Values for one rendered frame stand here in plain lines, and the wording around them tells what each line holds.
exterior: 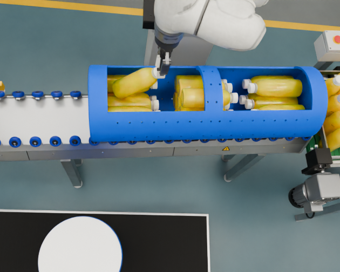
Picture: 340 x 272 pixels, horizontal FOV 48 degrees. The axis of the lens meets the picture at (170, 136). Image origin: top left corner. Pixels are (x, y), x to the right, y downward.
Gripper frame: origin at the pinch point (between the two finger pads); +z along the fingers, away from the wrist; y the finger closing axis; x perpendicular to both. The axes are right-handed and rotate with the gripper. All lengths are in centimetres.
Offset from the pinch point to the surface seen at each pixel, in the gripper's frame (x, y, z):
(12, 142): -55, 15, 31
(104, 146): -20.3, 16.4, 36.0
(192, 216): 29, 38, 113
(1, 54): -91, -81, 128
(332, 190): 79, 38, 43
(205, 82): 16.4, 3.5, 5.0
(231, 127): 26.2, 17.7, 12.7
